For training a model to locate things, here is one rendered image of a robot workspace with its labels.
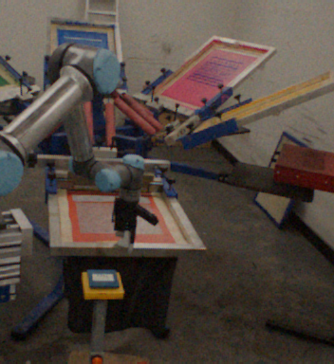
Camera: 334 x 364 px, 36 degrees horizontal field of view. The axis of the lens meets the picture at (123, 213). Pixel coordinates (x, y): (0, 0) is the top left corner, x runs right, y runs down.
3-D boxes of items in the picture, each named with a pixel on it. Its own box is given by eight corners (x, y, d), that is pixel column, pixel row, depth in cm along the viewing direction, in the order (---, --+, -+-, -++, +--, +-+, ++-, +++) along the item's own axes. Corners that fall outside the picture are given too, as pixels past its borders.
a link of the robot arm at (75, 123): (27, 46, 145) (65, 180, 177) (54, 52, 139) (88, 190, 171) (56, 30, 151) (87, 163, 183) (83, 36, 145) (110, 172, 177)
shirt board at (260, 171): (312, 190, 298) (316, 177, 295) (308, 214, 263) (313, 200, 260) (104, 145, 337) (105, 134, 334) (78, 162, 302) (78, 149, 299)
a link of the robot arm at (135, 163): (117, 155, 171) (132, 152, 178) (113, 186, 176) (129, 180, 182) (135, 162, 167) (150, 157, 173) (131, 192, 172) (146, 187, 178)
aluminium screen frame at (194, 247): (204, 257, 192) (206, 248, 191) (49, 255, 182) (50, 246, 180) (160, 181, 263) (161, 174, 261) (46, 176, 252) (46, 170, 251)
